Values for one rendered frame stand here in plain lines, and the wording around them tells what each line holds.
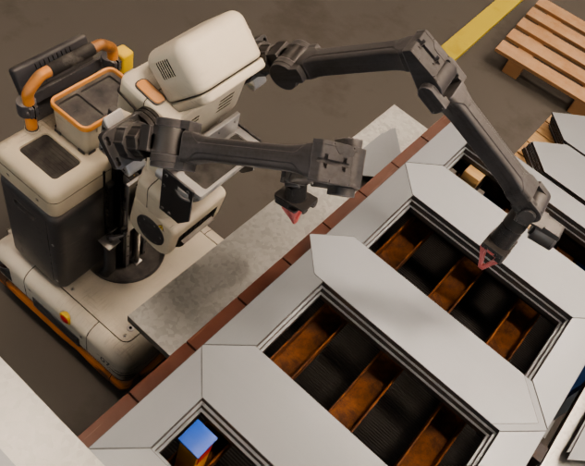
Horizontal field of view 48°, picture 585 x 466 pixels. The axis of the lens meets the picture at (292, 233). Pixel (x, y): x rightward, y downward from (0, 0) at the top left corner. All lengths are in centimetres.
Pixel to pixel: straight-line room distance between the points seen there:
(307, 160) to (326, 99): 232
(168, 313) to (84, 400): 72
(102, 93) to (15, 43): 160
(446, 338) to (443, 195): 49
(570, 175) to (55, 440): 178
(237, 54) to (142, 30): 220
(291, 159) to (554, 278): 107
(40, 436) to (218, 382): 43
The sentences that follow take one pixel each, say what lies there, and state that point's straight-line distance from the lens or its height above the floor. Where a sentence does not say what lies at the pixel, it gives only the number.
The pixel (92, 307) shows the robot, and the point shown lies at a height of 28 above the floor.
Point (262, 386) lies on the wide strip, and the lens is 154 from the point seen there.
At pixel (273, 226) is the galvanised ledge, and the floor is 68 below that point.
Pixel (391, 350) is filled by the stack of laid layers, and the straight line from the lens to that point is 171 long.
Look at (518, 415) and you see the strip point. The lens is 176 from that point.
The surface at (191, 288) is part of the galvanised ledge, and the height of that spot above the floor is 68.
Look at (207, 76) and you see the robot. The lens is 141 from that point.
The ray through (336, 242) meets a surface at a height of 87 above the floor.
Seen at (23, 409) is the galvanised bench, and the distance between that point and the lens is 132.
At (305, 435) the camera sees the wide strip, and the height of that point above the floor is 87.
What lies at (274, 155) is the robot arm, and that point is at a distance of 121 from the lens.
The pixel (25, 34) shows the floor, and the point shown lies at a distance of 359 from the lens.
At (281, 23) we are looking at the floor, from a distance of 388.
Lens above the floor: 227
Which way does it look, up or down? 53 degrees down
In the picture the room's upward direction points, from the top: 21 degrees clockwise
